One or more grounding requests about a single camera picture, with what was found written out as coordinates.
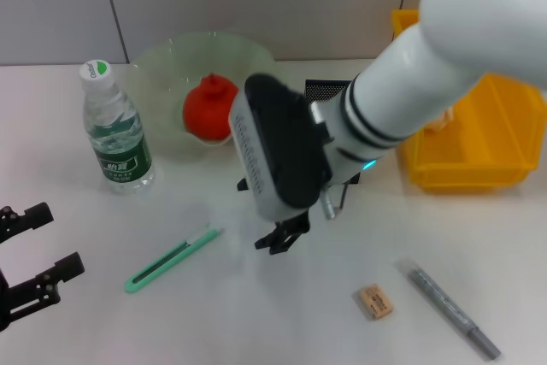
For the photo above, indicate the green utility knife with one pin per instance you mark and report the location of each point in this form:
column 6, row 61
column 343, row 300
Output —
column 171, row 258

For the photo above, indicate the translucent green fruit plate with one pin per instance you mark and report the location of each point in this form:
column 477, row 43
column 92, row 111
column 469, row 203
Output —
column 171, row 83

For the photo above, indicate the clear green-label water bottle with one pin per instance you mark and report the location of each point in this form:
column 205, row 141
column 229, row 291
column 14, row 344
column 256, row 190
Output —
column 117, row 134

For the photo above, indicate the grey marker pen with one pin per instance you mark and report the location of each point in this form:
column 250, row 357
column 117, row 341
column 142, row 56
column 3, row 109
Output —
column 448, row 305

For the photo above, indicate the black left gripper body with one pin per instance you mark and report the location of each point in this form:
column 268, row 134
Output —
column 3, row 292

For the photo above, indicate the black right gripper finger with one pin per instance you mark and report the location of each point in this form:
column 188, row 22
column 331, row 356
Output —
column 267, row 242
column 284, row 246

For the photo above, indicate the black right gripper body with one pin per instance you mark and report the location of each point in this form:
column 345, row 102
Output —
column 295, row 221

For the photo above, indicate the black mesh pen holder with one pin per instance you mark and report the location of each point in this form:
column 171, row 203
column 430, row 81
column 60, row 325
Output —
column 325, row 89

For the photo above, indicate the beige eraser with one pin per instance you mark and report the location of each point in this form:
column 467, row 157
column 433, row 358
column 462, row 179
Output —
column 376, row 302

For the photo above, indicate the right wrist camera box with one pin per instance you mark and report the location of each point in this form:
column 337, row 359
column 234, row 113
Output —
column 282, row 143

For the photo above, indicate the yellow plastic bin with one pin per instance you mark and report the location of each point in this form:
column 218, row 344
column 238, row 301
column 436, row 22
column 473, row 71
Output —
column 491, row 147

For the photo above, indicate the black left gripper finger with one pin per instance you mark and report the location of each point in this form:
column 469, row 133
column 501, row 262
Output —
column 36, row 215
column 64, row 269

